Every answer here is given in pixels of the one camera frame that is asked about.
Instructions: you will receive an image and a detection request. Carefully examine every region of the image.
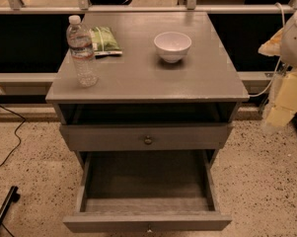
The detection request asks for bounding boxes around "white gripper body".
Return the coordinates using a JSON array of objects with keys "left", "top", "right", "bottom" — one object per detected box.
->
[{"left": 265, "top": 70, "right": 297, "bottom": 127}]

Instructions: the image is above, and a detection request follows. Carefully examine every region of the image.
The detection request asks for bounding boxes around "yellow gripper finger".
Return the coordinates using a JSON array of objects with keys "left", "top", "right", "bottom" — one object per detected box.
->
[{"left": 258, "top": 29, "right": 283, "bottom": 56}]

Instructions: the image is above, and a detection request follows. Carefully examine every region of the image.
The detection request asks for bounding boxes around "grey drawer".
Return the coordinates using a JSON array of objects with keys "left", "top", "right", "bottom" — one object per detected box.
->
[
  {"left": 63, "top": 150, "right": 231, "bottom": 233},
  {"left": 60, "top": 123, "right": 233, "bottom": 152}
]

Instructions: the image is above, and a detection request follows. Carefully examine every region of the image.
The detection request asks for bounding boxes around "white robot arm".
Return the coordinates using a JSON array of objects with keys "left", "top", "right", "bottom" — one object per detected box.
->
[{"left": 259, "top": 11, "right": 297, "bottom": 129}]

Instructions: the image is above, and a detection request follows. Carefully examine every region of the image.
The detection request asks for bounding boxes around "brass top drawer knob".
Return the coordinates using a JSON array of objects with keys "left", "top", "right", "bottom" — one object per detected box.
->
[{"left": 144, "top": 136, "right": 153, "bottom": 145}]

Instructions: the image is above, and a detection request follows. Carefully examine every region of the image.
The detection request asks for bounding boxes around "grey top drawer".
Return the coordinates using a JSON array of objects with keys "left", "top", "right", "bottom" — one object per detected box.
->
[{"left": 60, "top": 123, "right": 233, "bottom": 152}]

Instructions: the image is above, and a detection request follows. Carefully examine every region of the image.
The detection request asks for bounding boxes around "white ceramic bowl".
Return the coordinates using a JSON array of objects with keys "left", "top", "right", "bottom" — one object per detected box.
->
[{"left": 154, "top": 32, "right": 191, "bottom": 63}]

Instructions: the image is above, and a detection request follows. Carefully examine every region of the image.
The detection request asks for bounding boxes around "green snack bag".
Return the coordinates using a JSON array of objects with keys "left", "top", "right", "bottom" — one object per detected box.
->
[{"left": 90, "top": 27, "right": 122, "bottom": 56}]

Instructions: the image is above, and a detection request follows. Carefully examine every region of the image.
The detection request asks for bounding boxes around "clear plastic water bottle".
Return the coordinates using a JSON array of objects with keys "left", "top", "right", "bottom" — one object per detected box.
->
[{"left": 66, "top": 15, "right": 98, "bottom": 87}]

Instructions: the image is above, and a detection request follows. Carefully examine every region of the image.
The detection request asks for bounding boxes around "black stand leg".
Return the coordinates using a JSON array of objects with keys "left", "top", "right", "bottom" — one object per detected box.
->
[{"left": 0, "top": 186, "right": 20, "bottom": 228}]

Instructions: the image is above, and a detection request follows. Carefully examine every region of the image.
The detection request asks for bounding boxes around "white cable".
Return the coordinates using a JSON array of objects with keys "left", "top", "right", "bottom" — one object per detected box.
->
[{"left": 249, "top": 2, "right": 286, "bottom": 99}]

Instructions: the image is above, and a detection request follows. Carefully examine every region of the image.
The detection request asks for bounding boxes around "metal railing frame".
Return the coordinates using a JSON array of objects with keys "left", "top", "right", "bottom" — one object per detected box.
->
[{"left": 0, "top": 0, "right": 297, "bottom": 97}]

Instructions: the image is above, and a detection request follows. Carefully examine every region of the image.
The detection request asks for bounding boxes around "black floor cable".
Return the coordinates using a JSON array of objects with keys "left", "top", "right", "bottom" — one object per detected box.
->
[{"left": 0, "top": 94, "right": 27, "bottom": 168}]

